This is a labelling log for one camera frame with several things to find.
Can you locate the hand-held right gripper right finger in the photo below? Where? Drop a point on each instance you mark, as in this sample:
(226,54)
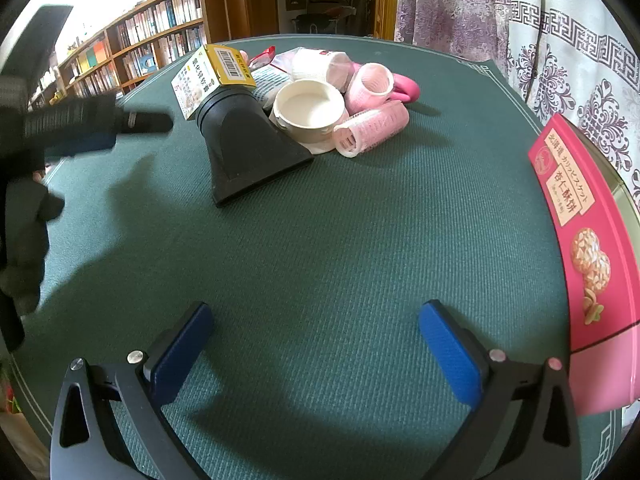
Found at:
(450,355)

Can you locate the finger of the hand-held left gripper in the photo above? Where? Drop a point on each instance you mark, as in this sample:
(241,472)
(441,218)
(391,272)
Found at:
(80,143)
(145,122)

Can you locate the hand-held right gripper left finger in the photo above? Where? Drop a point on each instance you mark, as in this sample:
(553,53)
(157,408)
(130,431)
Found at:
(180,355)

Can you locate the yellow and white medicine box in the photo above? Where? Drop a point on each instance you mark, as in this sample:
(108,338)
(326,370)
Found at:
(200,80)

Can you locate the black hair dryer nozzle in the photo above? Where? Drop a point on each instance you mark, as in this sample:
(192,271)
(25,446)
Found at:
(250,150)

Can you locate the white gauze packet blue print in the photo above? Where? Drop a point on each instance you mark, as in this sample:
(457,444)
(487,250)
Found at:
(270,87)

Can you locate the red snack packet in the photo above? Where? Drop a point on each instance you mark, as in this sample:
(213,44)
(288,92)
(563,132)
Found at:
(262,57)

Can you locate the pink cookie tin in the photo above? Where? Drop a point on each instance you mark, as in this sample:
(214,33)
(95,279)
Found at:
(585,260)

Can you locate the plastic bag with white roll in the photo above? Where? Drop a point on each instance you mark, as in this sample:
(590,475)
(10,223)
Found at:
(315,65)

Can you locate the green cloth-covered desktop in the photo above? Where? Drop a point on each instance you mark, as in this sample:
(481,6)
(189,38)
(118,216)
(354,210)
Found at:
(325,240)

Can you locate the wooden bookshelf with books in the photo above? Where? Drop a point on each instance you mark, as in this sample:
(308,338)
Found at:
(150,25)

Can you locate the wooden door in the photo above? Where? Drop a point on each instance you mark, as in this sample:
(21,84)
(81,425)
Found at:
(387,5)

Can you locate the white curtain with purple pattern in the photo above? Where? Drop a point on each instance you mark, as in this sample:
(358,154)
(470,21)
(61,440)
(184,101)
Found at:
(550,35)

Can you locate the wooden door frame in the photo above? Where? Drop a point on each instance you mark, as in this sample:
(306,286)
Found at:
(240,0)

